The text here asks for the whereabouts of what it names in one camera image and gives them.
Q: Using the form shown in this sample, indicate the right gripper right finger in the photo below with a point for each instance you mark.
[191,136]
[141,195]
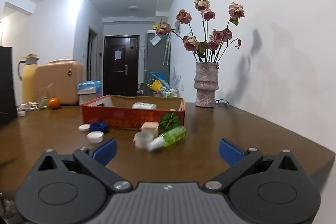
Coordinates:
[240,161]

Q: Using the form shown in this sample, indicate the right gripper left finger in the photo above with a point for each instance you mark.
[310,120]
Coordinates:
[93,161]

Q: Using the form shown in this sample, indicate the blue jar lid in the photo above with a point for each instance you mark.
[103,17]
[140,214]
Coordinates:
[99,126]

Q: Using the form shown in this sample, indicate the white round jar lid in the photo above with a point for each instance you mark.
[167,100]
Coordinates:
[84,128]

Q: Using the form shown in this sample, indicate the white plastic cup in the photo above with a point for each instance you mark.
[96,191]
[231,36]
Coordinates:
[141,139]

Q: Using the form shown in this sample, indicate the beige cap bottle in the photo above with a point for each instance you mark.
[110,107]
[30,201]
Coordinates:
[151,127]

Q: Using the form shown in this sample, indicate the white medicine bottle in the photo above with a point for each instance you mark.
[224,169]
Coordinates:
[144,106]

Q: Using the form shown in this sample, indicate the green transparent bottle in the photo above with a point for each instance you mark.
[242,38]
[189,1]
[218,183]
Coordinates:
[167,138]

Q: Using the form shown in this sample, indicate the orange cardboard box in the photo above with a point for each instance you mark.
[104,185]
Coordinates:
[118,112]

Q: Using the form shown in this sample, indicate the eyeglasses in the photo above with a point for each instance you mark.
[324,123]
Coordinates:
[222,102]

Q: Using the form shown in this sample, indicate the orange fruit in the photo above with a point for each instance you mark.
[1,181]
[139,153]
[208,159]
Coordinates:
[54,103]

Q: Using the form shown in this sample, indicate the blue tissue pack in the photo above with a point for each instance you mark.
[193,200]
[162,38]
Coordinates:
[89,87]

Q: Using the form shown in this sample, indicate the clear glass cup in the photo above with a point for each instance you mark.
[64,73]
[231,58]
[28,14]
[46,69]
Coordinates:
[44,95]

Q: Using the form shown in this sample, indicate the pink ribbed vase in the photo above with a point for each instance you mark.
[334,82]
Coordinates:
[206,83]

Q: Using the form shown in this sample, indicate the small white cap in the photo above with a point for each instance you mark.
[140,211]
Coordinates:
[21,113]

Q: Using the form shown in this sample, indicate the pink ribbed suitcase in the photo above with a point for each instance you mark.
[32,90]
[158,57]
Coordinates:
[59,79]

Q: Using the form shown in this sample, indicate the yellow watering can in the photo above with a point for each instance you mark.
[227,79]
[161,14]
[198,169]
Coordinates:
[155,86]

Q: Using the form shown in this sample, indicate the black device left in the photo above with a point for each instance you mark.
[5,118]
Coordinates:
[8,106]

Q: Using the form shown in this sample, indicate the dark brown door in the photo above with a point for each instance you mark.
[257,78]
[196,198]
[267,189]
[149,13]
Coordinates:
[120,65]

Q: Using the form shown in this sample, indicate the yellow thermos jug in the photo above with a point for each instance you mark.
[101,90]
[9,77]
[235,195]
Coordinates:
[26,72]

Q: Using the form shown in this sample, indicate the dried pink roses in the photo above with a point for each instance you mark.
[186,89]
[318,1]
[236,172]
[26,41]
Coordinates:
[215,43]

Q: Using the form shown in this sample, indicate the grey refrigerator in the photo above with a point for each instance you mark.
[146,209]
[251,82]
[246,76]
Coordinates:
[157,57]

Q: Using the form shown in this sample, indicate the white charger with cable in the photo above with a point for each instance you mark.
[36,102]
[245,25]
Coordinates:
[28,106]

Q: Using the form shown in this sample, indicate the wire storage cart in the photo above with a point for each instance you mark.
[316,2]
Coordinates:
[169,92]

